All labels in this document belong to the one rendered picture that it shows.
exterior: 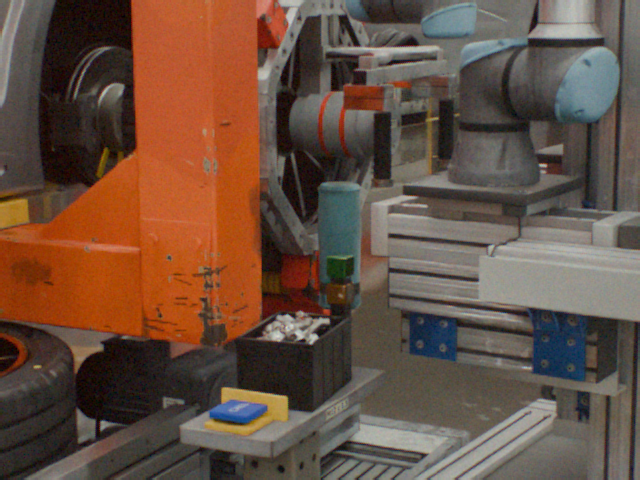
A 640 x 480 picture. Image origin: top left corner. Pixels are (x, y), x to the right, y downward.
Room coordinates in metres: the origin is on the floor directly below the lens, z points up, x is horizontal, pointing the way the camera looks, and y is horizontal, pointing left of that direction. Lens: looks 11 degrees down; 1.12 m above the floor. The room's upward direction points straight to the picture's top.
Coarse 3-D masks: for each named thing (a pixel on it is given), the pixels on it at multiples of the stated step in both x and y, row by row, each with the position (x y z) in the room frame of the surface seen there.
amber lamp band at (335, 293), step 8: (328, 288) 2.30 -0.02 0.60; (336, 288) 2.29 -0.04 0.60; (344, 288) 2.28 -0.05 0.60; (352, 288) 2.31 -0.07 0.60; (328, 296) 2.30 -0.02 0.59; (336, 296) 2.29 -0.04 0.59; (344, 296) 2.28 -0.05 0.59; (352, 296) 2.31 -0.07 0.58; (336, 304) 2.29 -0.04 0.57; (344, 304) 2.28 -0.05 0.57
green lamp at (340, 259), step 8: (328, 256) 2.30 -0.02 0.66; (336, 256) 2.29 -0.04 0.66; (344, 256) 2.29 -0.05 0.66; (352, 256) 2.31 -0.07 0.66; (328, 264) 2.30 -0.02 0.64; (336, 264) 2.29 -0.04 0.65; (344, 264) 2.28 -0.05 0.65; (352, 264) 2.31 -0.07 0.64; (328, 272) 2.30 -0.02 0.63; (336, 272) 2.29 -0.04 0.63; (344, 272) 2.28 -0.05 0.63; (352, 272) 2.31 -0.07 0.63
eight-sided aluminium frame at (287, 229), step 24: (288, 0) 2.71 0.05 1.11; (312, 0) 2.74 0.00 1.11; (336, 0) 2.84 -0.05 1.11; (360, 24) 2.94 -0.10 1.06; (288, 48) 2.64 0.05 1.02; (264, 72) 2.58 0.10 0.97; (264, 96) 2.56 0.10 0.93; (264, 120) 2.56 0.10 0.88; (264, 144) 2.56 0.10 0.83; (264, 168) 2.56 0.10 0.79; (360, 168) 3.01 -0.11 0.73; (264, 192) 2.56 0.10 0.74; (264, 216) 2.63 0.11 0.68; (288, 216) 2.64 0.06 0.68; (288, 240) 2.70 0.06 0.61; (312, 240) 2.72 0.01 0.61
